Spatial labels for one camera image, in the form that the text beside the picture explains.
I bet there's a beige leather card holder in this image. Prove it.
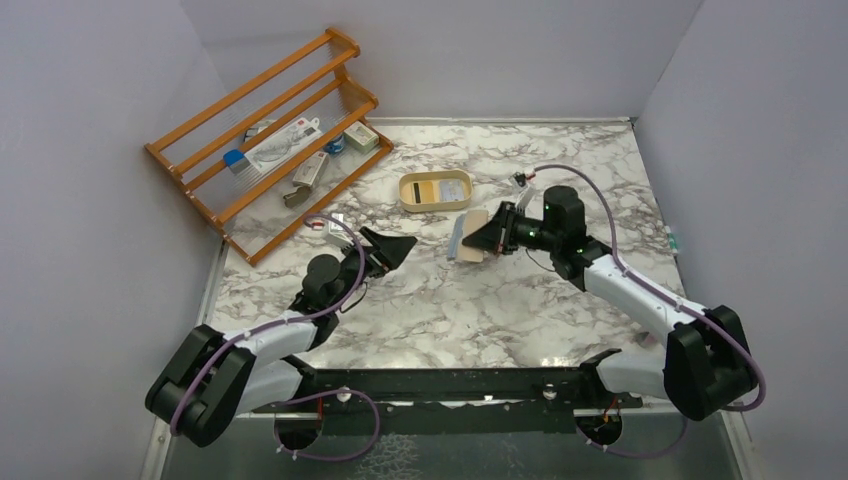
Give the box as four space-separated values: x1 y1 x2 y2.
455 209 489 263

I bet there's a beige oval tray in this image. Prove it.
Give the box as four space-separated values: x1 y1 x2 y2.
398 169 473 213

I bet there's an orange wooden shelf rack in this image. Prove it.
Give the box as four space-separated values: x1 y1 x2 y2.
144 27 394 266

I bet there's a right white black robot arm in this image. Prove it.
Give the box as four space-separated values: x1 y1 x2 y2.
461 186 760 421

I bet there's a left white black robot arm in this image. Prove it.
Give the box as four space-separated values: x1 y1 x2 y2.
144 227 417 447

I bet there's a grey blue credit card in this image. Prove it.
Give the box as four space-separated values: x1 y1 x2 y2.
438 178 467 203

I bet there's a grey white stapler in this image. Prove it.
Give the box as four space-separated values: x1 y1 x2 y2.
283 151 329 209

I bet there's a blue white tape roll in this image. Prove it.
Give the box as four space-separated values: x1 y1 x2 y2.
323 134 345 155

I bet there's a small green white box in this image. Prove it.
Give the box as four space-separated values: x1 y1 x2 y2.
343 121 380 153

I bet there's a white flat package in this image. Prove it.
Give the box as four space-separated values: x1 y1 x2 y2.
245 117 323 174

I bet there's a blue capped item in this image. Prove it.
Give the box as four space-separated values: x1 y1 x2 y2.
223 149 250 175

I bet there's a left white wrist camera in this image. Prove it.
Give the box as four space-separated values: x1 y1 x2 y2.
323 213 352 248

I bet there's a green white wall item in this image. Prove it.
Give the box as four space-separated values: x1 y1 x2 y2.
665 226 679 256

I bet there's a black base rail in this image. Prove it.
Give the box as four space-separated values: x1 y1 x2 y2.
232 356 643 437

